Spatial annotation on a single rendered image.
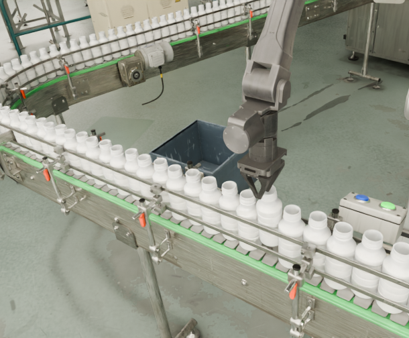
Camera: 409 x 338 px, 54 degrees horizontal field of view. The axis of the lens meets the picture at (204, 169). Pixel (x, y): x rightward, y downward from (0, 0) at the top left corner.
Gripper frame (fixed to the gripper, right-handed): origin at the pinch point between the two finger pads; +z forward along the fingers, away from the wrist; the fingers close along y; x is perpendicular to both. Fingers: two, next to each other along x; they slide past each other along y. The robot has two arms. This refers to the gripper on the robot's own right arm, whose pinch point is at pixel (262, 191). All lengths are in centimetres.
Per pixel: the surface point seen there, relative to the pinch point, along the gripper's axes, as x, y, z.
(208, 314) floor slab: -53, -40, 119
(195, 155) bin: -68, -59, 39
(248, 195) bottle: -6.3, -4.4, 6.0
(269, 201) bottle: 1.4, -1.1, 2.8
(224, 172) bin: -38, -39, 28
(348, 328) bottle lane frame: 23.0, 0.6, 28.6
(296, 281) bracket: 12.6, 7.6, 13.7
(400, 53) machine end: -58, -384, 74
